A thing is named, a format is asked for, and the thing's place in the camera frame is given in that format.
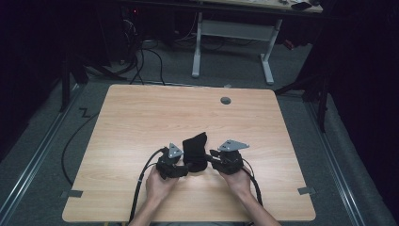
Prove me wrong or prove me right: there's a white metal desk frame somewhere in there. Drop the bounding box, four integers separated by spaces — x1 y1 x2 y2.
191 11 283 86

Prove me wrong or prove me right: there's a grey tape strip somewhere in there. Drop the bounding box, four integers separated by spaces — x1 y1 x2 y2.
60 189 85 200
297 186 317 196

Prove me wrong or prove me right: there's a person's left hand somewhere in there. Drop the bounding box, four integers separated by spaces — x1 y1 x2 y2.
145 165 180 204

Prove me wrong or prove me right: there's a metal floor rail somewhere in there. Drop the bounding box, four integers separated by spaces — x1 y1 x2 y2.
0 83 85 221
305 102 367 226

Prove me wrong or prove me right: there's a thin black floor cable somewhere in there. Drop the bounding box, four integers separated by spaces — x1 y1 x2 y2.
60 111 101 186

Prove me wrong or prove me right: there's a looped black floor cable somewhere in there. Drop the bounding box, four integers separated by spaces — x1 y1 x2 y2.
142 46 167 87

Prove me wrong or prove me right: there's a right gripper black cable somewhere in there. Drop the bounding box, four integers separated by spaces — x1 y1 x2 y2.
240 157 263 207

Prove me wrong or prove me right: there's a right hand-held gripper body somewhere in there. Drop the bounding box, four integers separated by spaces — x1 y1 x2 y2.
215 138 250 176

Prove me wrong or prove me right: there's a black flat device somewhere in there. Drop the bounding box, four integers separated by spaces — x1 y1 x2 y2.
290 1 313 11

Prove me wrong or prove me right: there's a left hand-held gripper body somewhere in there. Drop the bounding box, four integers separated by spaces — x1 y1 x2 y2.
155 142 184 181

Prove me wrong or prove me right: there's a bundle of black cables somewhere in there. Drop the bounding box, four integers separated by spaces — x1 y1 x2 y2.
109 18 146 86

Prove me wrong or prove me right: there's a black zigzag floor tape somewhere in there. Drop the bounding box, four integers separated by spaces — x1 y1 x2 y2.
78 106 92 119

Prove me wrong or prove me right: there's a dark computer with red light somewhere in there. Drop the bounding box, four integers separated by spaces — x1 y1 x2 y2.
120 4 146 42

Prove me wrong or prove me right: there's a black sock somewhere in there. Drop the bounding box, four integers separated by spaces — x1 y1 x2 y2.
183 131 209 153
182 131 209 173

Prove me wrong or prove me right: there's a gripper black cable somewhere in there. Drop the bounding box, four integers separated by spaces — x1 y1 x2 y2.
240 157 263 207
128 146 169 224

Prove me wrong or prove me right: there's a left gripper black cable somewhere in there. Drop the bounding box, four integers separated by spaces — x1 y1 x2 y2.
128 146 169 224

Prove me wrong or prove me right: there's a person's right hand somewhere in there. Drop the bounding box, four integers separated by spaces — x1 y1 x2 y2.
218 168 252 200

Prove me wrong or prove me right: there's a black metal stand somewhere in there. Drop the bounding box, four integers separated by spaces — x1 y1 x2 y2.
58 53 127 114
274 62 331 134

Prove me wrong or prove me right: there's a light wooden desk top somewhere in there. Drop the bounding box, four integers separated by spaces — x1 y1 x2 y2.
200 0 324 14

